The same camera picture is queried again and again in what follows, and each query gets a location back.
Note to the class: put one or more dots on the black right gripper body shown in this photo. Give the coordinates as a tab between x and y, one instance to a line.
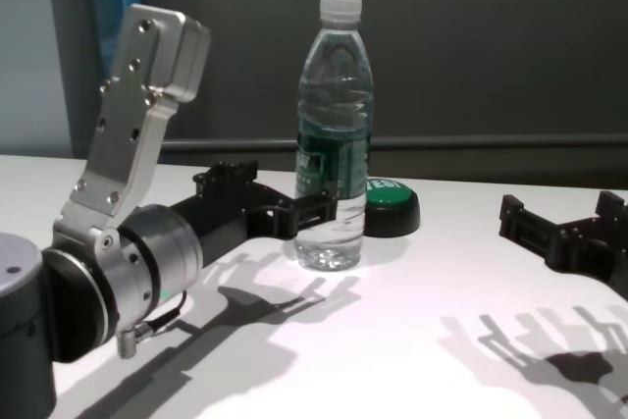
603	252

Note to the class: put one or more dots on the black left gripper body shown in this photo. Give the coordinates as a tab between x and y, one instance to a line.
230	215

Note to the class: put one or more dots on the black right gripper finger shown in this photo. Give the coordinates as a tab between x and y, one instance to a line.
613	208
525	227

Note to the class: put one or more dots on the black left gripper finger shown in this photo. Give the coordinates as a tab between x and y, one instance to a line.
225	174
309	210

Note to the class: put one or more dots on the clear water bottle green label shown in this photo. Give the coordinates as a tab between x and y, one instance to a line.
333	144

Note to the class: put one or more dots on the green YES push button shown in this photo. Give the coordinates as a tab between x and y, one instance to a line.
392	213

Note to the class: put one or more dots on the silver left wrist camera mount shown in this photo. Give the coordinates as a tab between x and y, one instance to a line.
132	110

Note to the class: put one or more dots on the grey wall handrail bar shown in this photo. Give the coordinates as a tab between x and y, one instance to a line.
441	143

